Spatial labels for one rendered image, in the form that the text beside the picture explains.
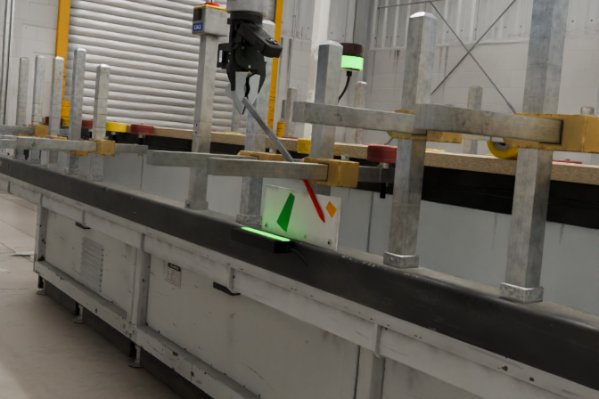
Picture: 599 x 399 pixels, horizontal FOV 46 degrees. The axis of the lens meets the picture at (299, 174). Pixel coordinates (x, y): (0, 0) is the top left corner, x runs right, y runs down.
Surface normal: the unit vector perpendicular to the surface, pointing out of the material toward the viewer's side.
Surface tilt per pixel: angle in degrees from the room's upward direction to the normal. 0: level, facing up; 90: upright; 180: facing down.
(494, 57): 90
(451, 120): 90
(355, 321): 90
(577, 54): 90
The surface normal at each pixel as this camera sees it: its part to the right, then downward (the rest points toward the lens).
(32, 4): 0.61, 0.09
